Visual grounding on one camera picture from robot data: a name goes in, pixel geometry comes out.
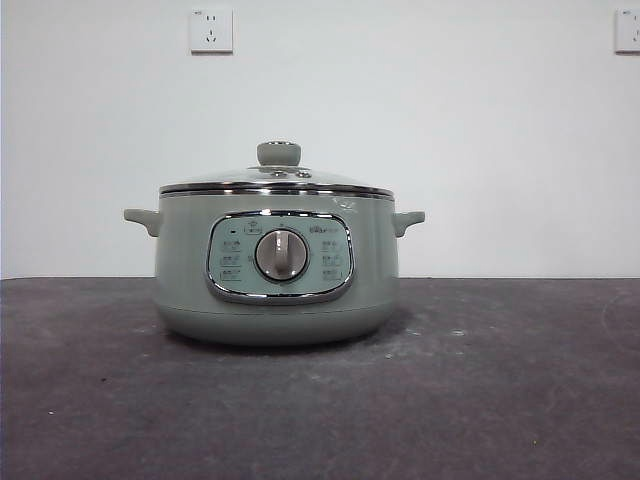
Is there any glass lid with green knob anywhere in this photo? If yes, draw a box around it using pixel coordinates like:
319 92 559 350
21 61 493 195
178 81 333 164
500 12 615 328
159 141 395 197

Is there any pale green electric cooking pot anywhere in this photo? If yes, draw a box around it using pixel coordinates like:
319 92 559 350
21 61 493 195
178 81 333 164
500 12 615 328
123 189 427 346

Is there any white wall socket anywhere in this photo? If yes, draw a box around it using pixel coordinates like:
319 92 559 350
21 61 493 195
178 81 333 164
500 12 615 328
188 8 235 55
614 8 640 55

